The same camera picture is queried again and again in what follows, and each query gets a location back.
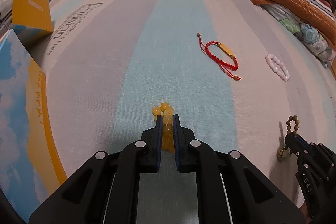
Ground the brown wooden bead bracelet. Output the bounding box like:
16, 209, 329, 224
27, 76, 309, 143
277, 115, 300, 162

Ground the yellow bead bracelet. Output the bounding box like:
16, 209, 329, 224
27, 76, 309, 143
151, 102, 176, 154

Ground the pink bead bracelet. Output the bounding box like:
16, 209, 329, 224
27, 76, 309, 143
265, 53, 291, 83

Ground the floral blanket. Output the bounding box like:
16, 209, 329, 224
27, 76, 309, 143
262, 4, 335, 69

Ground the blue yellow cardboard box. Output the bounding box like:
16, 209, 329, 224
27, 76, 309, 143
1, 0, 67, 222

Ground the striped bed sheet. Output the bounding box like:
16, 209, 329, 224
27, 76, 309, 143
33, 0, 335, 205

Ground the large red cord bracelet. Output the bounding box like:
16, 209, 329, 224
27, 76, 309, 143
196, 32, 242, 82

